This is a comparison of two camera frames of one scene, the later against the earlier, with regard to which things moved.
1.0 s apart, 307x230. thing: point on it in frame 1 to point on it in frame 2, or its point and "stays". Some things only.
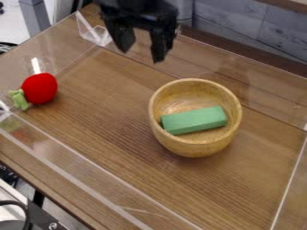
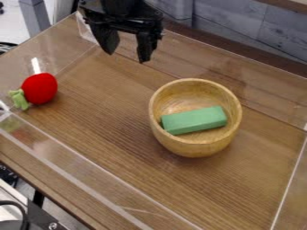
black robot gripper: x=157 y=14 to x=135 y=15
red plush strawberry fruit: x=39 y=90 stays
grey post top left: x=35 y=15 stays
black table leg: x=39 y=198 stays
